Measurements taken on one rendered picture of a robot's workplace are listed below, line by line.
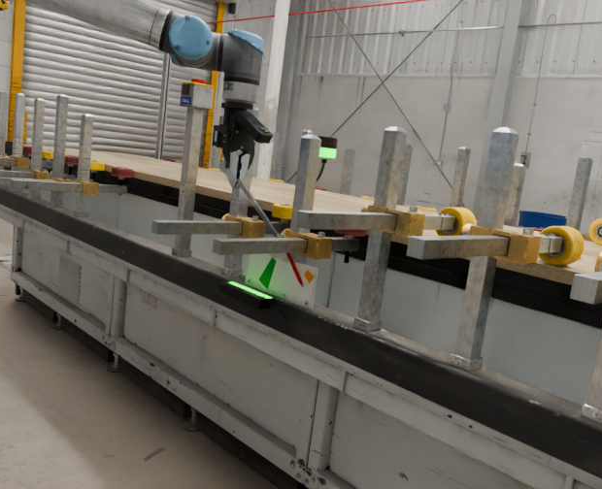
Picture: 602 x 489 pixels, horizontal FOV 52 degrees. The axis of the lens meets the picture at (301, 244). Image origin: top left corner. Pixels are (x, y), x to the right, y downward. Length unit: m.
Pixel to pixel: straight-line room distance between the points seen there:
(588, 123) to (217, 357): 7.16
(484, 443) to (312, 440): 0.72
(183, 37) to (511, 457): 1.07
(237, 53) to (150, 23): 0.23
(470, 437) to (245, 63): 0.98
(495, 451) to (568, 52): 8.03
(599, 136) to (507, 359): 7.37
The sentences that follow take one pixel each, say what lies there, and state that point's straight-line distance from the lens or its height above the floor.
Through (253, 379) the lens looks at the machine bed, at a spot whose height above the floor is 0.31.
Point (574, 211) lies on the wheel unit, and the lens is 2.27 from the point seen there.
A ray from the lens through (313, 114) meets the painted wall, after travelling 11.43.
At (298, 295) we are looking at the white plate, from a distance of 1.47.
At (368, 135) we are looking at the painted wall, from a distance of 10.51.
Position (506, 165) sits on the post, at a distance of 1.16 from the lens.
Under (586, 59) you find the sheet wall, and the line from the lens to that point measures 8.92.
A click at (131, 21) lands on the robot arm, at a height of 1.29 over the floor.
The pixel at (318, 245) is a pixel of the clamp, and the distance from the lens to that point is 1.42.
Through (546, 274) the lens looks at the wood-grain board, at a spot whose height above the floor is 0.88.
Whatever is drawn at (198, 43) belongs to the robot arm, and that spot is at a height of 1.27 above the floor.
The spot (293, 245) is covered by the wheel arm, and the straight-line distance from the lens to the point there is 1.42.
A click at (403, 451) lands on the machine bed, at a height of 0.34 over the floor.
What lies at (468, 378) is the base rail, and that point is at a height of 0.70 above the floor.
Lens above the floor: 1.07
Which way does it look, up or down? 9 degrees down
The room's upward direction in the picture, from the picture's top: 7 degrees clockwise
